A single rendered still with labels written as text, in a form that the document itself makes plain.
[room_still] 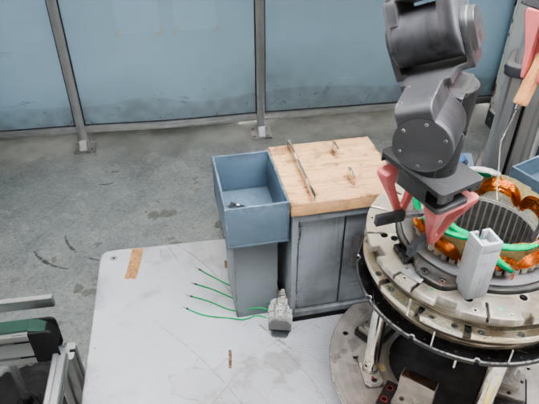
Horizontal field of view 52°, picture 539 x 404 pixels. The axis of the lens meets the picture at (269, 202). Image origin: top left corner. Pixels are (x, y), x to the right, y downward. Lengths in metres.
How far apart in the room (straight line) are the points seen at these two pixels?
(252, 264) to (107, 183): 1.99
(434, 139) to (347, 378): 0.56
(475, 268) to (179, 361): 0.57
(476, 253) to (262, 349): 0.49
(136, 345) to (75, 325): 1.17
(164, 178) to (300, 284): 1.95
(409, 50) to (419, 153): 0.10
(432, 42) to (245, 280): 0.61
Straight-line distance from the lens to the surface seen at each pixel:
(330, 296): 1.07
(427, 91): 0.53
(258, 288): 1.05
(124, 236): 2.56
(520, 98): 0.72
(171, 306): 1.13
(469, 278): 0.71
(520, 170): 1.07
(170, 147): 3.17
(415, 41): 0.56
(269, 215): 0.90
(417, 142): 0.53
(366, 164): 1.00
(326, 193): 0.92
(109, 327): 1.12
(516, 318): 0.74
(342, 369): 1.00
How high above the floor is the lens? 1.60
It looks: 37 degrees down
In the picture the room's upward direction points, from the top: straight up
